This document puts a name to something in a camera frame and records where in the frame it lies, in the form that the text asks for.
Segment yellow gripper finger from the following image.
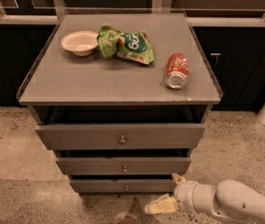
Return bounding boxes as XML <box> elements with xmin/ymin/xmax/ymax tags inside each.
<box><xmin>145</xmin><ymin>194</ymin><xmax>178</xmax><ymax>215</ymax></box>
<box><xmin>172</xmin><ymin>173</ymin><xmax>186</xmax><ymax>185</ymax></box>

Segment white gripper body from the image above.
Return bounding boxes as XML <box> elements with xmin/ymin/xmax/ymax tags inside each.
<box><xmin>174</xmin><ymin>180</ymin><xmax>198</xmax><ymax>213</ymax></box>

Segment grey bottom drawer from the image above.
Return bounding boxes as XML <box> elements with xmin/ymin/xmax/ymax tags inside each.
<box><xmin>70</xmin><ymin>179</ymin><xmax>176</xmax><ymax>193</ymax></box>

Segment grey drawer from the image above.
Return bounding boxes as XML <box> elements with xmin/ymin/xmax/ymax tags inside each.
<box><xmin>35</xmin><ymin>123</ymin><xmax>205</xmax><ymax>150</ymax></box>
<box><xmin>70</xmin><ymin>179</ymin><xmax>176</xmax><ymax>193</ymax></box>
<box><xmin>56</xmin><ymin>157</ymin><xmax>191</xmax><ymax>175</ymax></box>

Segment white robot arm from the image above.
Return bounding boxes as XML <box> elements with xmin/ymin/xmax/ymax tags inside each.
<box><xmin>145</xmin><ymin>173</ymin><xmax>265</xmax><ymax>224</ymax></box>

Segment grey drawer cabinet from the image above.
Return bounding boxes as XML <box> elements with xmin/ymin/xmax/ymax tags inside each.
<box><xmin>18</xmin><ymin>14</ymin><xmax>222</xmax><ymax>182</ymax></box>

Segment grey middle drawer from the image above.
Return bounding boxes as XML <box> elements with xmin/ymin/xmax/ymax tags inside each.
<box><xmin>56</xmin><ymin>157</ymin><xmax>191</xmax><ymax>175</ymax></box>

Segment grey top drawer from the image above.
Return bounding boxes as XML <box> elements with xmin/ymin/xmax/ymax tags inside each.
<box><xmin>35</xmin><ymin>123</ymin><xmax>205</xmax><ymax>150</ymax></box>

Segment orange soda can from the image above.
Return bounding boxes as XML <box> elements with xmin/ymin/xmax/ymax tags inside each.
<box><xmin>165</xmin><ymin>53</ymin><xmax>188</xmax><ymax>90</ymax></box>

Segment dark background cabinets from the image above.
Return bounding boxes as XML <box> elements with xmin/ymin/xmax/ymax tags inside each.
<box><xmin>0</xmin><ymin>25</ymin><xmax>265</xmax><ymax>111</ymax></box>

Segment green chip bag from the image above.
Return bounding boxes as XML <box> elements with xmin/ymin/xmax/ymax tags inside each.
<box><xmin>97</xmin><ymin>26</ymin><xmax>154</xmax><ymax>65</ymax></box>

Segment white paper bowl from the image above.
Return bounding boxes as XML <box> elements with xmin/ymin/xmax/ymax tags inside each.
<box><xmin>61</xmin><ymin>31</ymin><xmax>98</xmax><ymax>56</ymax></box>

